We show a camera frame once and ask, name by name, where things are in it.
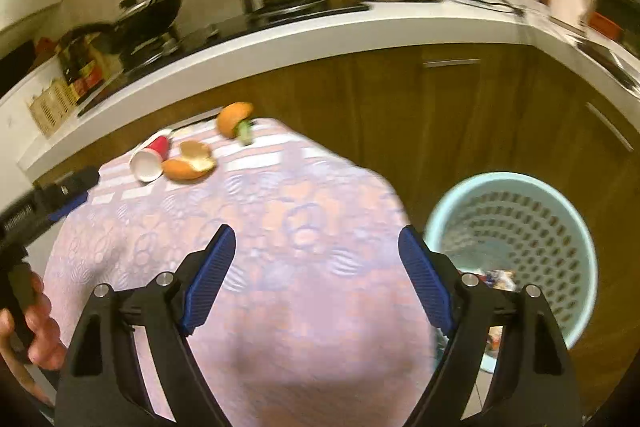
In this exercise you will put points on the orange peel cup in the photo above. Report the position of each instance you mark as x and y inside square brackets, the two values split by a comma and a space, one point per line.
[230, 117]

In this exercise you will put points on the black gas stove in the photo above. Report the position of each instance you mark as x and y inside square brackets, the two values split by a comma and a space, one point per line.
[235, 27]

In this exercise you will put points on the large orange peel piece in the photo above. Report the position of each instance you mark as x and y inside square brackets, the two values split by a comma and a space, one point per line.
[185, 171]

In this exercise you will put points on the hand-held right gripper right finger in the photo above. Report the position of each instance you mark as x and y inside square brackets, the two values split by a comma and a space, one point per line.
[425, 277]

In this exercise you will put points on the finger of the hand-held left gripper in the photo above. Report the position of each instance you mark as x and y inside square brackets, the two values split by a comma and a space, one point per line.
[80, 182]

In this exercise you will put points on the stainless steel sink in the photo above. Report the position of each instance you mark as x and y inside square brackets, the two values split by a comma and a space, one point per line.
[615, 62]

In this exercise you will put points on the black wok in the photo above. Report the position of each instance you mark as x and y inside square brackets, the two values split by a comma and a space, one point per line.
[145, 17]

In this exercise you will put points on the snack wrapper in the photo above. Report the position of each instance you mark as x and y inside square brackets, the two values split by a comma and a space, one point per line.
[500, 279]

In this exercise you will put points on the red plastic box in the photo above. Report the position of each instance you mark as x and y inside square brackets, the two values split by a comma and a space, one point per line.
[605, 23]

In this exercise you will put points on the pink patterned tablecloth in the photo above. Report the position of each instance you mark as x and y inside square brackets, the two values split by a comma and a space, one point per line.
[300, 307]

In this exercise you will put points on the beige patterned box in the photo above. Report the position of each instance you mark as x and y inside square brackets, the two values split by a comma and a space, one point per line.
[50, 107]

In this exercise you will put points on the red paper cup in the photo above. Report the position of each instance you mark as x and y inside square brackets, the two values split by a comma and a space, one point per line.
[157, 147]

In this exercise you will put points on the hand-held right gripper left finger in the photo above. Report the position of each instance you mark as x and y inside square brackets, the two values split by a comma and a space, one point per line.
[210, 277]

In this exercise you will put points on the person's left hand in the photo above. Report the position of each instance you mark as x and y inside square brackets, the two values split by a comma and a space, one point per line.
[45, 337]

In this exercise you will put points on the red seasoning box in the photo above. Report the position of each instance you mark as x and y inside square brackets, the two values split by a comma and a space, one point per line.
[87, 77]

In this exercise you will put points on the light blue perforated waste basket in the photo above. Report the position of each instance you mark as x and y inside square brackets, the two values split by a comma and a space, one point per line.
[550, 217]

